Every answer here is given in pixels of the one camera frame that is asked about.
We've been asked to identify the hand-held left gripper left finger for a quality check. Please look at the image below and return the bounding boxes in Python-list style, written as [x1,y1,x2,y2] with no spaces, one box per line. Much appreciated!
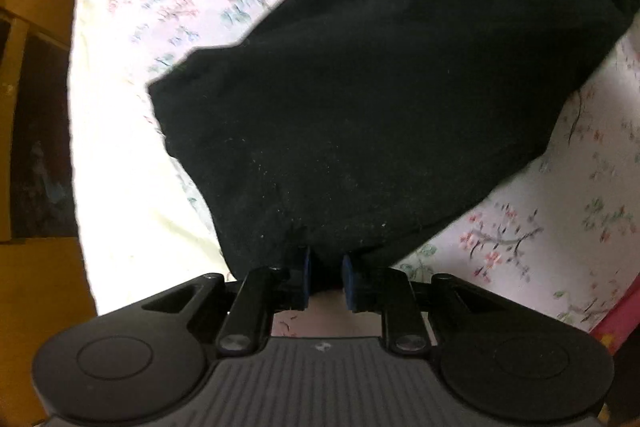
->
[142,245,312,356]

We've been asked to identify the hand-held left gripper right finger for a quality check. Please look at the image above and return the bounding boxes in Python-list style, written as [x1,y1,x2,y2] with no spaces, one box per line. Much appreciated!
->
[341,252,495,355]

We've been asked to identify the black pants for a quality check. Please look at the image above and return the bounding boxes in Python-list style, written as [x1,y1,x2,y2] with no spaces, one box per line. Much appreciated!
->
[146,0,635,295]

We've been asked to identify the cream bed sheet pink border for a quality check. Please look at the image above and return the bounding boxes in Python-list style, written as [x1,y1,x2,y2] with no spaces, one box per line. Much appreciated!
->
[67,0,640,360]

